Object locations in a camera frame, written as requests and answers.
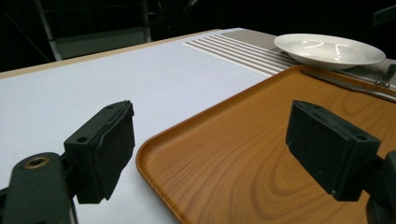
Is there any white round plate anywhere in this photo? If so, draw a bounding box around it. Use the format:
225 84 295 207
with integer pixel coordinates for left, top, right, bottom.
274 33 387 71

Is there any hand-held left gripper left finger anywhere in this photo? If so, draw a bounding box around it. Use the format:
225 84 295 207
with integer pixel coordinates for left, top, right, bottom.
64 100 136 205

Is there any grey striped placemat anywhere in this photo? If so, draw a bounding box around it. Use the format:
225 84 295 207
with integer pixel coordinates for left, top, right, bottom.
182 29 396 91

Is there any brown wooden tray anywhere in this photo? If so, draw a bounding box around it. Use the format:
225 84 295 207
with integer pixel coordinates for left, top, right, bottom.
135 64 396 224

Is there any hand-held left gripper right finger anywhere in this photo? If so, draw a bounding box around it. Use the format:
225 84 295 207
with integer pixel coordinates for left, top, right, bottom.
285 100 381 203

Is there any light wooden table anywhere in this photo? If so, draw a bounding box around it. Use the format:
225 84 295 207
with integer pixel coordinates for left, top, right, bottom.
0 28 223 80

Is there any white-legged desk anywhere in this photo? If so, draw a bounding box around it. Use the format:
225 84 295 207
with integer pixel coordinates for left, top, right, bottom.
33 0 153 63

